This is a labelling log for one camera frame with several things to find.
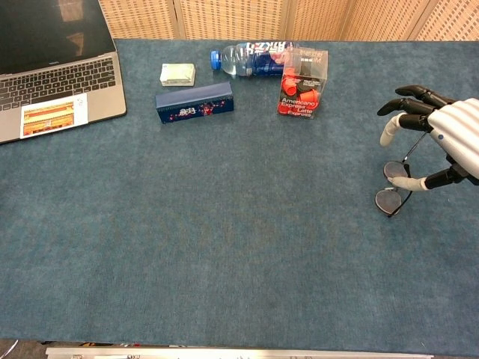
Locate postcard with red palace picture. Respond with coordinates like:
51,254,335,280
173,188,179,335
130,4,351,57
19,92,90,140

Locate thin wire-frame eyeglasses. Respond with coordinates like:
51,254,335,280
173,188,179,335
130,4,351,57
374,131,427,218

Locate woven rattan folding screen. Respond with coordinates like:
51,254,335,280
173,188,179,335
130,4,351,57
97,0,479,42

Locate clear box of coffee capsules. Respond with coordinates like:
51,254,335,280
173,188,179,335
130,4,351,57
276,46,329,120

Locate grey open laptop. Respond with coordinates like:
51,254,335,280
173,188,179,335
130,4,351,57
0,0,128,145

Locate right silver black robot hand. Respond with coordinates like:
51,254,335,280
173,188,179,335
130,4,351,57
376,85,479,192

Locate small pale green box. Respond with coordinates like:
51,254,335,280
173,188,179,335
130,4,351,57
159,62,197,88

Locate long dark blue box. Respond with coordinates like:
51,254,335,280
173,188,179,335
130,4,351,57
155,82,235,124

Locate clear bottle with blue label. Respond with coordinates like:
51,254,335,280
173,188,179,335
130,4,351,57
210,40,300,79

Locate aluminium profile rail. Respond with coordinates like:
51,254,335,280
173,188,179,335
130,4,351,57
45,346,435,359

